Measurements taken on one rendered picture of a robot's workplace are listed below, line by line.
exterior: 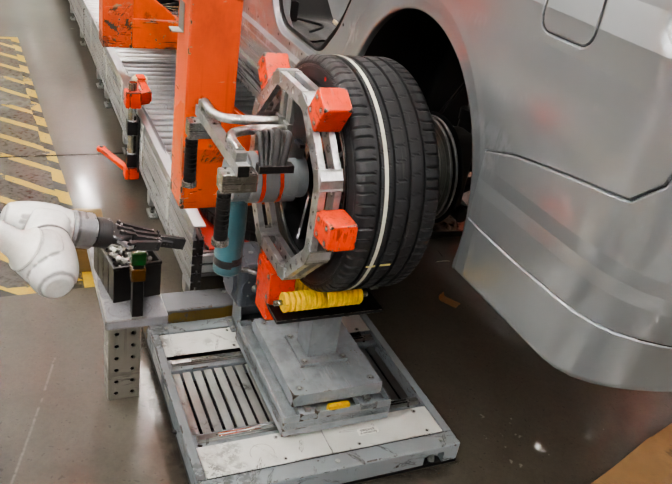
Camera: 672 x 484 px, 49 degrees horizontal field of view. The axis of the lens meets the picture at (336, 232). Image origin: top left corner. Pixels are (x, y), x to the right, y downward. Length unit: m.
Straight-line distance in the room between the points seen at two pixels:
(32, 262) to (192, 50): 0.93
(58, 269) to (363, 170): 0.72
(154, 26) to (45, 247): 2.77
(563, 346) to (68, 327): 1.82
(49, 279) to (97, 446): 0.85
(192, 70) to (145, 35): 1.98
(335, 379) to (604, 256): 1.07
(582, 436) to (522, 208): 1.26
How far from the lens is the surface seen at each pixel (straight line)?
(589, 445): 2.75
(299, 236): 2.19
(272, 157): 1.76
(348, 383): 2.30
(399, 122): 1.83
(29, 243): 1.66
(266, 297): 2.16
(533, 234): 1.66
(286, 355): 2.37
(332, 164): 1.79
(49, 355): 2.71
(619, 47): 1.49
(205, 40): 2.32
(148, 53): 5.21
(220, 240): 1.84
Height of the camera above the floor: 1.67
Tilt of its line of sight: 28 degrees down
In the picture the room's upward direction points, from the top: 10 degrees clockwise
